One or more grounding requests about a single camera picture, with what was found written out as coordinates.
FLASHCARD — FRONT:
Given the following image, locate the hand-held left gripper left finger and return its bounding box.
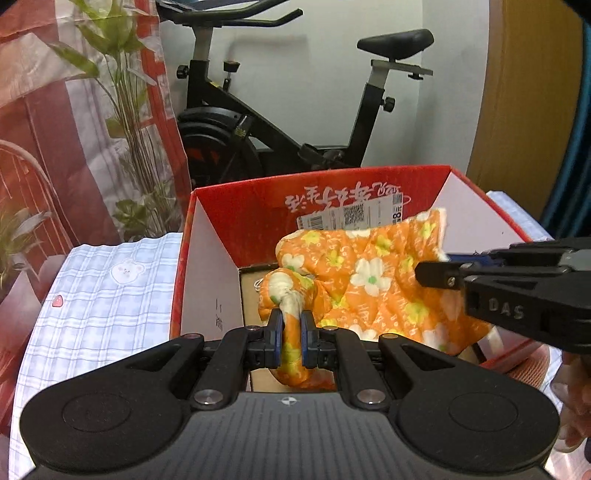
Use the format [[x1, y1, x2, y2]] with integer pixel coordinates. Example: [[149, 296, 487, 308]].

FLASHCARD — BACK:
[[124, 309, 284, 411]]

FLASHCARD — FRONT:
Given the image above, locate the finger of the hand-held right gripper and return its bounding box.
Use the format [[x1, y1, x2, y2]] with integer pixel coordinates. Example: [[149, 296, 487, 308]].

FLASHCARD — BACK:
[[446, 238, 578, 269], [414, 259, 476, 291]]

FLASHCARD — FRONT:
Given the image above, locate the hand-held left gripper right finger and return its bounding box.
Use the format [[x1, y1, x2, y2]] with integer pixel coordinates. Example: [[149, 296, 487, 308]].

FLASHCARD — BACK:
[[299, 311, 463, 412]]

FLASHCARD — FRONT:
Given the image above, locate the pink knitted towel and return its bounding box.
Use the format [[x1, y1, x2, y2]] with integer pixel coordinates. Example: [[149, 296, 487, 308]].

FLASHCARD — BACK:
[[505, 344, 561, 383]]

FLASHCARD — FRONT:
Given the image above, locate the orange floral cloth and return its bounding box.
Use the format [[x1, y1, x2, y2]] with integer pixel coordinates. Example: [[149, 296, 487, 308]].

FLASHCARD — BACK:
[[256, 207, 496, 391]]

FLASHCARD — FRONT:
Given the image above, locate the red strawberry cardboard box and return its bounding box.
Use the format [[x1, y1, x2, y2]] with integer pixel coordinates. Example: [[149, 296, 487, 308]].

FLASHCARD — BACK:
[[168, 165, 556, 393]]

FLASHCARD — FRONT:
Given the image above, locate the person's right hand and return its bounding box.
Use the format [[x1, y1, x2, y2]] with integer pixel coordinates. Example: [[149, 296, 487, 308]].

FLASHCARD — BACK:
[[551, 353, 591, 454]]

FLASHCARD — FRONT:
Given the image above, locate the blue curtain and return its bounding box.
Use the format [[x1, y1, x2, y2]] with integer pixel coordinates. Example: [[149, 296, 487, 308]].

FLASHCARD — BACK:
[[538, 0, 591, 244]]

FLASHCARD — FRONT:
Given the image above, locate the wooden door panel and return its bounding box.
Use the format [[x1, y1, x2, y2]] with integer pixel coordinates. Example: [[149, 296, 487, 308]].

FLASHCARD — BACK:
[[466, 0, 586, 219]]

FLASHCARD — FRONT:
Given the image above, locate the black exercise bike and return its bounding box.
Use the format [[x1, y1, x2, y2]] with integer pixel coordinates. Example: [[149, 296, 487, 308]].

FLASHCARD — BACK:
[[154, 0, 435, 189]]

